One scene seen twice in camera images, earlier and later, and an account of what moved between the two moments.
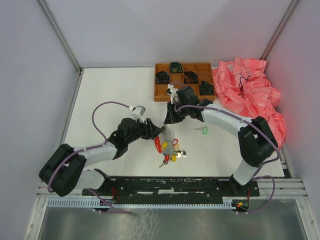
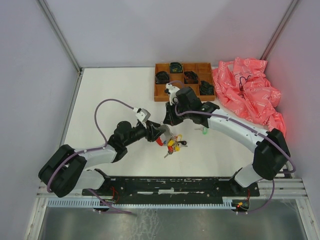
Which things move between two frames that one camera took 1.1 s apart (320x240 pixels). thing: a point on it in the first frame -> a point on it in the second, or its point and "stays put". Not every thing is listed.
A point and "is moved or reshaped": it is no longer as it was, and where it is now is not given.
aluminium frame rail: [73, 59] stays put
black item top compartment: [175, 67] stays put
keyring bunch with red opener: [165, 144] is moved or reshaped
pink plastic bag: [244, 90] stays put
